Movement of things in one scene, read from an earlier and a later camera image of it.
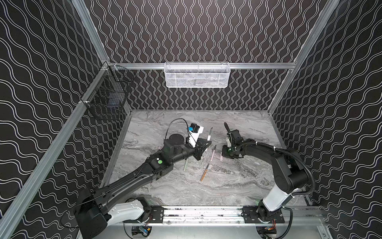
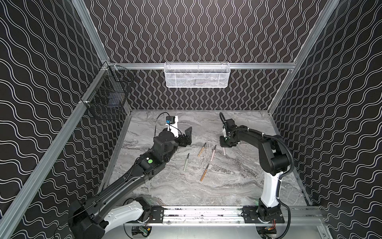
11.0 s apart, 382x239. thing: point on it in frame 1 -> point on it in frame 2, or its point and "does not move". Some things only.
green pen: (185, 165) does not move
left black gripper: (197, 150) -> (183, 139)
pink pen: (213, 153) does not move
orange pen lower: (204, 173) does not move
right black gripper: (231, 143) -> (225, 140)
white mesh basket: (195, 74) does not move
